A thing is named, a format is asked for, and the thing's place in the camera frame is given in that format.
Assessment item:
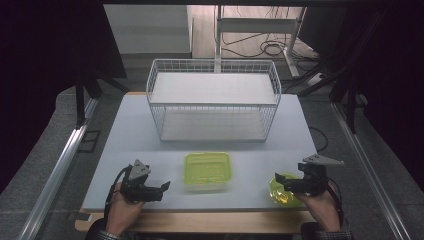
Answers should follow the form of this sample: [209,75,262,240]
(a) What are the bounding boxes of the person's left hand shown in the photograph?
[105,182,146,236]

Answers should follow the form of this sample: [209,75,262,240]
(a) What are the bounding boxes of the aluminium rail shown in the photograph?
[16,97,100,240]
[329,101,414,240]

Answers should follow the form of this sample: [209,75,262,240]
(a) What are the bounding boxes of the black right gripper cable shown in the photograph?
[327,182,345,228]

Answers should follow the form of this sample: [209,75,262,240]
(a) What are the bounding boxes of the black metal stand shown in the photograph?
[295,9,392,135]
[74,70,132,131]

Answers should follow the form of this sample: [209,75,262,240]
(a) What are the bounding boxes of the black floor cables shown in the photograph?
[221,31,322,62]

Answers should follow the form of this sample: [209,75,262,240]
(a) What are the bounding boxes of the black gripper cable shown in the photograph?
[103,165,132,218]
[327,182,345,228]

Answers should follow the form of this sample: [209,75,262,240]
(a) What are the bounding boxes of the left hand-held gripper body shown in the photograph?
[119,159,165,204]

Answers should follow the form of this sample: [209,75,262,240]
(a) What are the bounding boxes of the rectangular container with green lid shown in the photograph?
[183,151,234,194]

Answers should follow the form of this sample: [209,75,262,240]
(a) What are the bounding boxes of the white power strip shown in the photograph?
[305,72,326,88]

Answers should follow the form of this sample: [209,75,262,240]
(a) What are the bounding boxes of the person's right hand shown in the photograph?
[294,185,342,233]

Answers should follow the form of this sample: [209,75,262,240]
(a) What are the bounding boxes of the yellow-green plastic lid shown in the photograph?
[268,172,306,208]

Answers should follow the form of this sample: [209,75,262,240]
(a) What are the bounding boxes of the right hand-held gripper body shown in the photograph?
[289,153,346,196]

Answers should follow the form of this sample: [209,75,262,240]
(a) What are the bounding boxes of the thin black cable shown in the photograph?
[307,125,330,153]

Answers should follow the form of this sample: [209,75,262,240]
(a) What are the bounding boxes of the white desk frame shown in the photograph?
[214,4,308,78]

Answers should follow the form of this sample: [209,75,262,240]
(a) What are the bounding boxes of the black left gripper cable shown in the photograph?
[103,165,132,218]

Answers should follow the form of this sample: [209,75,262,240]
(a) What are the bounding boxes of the white wire shelf rack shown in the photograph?
[145,58,283,144]

